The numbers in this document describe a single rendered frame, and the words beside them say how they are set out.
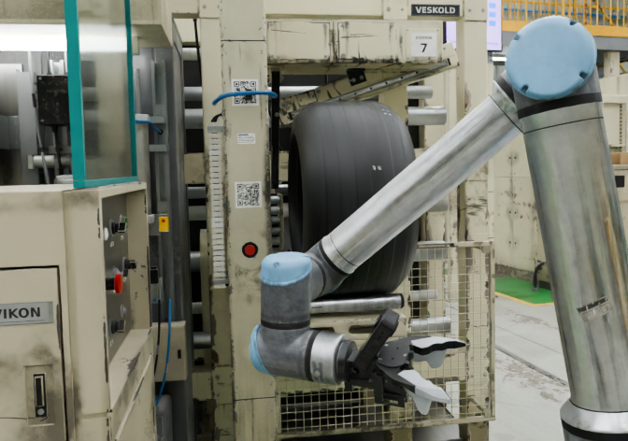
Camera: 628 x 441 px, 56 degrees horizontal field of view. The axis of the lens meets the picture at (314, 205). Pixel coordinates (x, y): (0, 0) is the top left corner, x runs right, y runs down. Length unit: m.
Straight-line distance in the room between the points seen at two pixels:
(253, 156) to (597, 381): 1.11
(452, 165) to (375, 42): 1.07
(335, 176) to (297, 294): 0.55
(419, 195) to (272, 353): 0.38
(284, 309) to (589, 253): 0.49
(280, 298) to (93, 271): 0.31
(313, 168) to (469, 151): 0.60
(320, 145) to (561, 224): 0.83
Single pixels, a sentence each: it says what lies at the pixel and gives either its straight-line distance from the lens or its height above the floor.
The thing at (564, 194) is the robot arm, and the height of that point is 1.25.
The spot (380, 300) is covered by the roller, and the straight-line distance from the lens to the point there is 1.73.
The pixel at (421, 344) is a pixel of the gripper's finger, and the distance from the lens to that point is 1.06.
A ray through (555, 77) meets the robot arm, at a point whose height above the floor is 1.41.
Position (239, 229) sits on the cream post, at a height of 1.12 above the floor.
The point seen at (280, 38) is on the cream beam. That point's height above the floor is 1.72.
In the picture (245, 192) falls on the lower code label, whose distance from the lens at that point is 1.71.
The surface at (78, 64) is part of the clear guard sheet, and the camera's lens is 1.02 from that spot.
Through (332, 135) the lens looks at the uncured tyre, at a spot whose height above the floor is 1.38.
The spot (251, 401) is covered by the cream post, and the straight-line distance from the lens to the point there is 1.84.
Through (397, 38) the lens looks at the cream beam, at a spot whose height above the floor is 1.72.
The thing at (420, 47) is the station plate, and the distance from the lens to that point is 2.11.
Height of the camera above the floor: 1.29
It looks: 4 degrees down
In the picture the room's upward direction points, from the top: 1 degrees counter-clockwise
